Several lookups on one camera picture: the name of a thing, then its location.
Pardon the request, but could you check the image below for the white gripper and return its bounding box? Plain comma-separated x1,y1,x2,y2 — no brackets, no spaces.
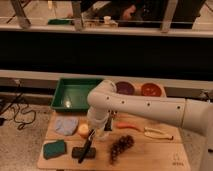
78,107,113,163

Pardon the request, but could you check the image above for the red-orange bowl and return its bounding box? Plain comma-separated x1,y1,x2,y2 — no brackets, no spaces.
141,83,162,97

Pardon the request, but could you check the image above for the orange carrot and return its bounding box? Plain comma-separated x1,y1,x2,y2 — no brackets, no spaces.
116,122,141,132

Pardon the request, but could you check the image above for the purple grape bunch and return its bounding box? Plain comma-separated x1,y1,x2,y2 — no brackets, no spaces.
109,135,134,164

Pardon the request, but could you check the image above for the wooden board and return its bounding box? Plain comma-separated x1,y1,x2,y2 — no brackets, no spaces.
37,112,191,171

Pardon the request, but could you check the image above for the black brush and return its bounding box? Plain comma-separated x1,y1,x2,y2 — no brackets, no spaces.
71,147,96,159

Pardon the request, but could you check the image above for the teal sponge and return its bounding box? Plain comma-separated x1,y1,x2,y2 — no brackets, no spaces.
43,140,67,159

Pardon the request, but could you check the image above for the light blue cloth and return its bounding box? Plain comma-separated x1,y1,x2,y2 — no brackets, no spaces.
54,116,79,136

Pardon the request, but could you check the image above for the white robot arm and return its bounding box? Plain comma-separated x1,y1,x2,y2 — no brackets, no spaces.
87,80,213,171

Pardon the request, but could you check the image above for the purple bowl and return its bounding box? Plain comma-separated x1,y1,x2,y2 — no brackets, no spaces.
116,81,135,95

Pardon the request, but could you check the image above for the green plastic tray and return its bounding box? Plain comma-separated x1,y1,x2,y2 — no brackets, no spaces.
51,78,102,112

